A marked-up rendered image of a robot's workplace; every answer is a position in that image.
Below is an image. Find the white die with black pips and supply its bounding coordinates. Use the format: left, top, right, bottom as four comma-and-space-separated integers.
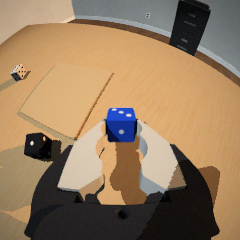
10, 64, 27, 81

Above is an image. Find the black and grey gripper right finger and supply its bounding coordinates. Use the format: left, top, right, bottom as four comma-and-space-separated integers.
135, 118, 220, 237

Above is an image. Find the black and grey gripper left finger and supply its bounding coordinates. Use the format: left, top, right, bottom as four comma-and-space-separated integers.
24, 119, 108, 239

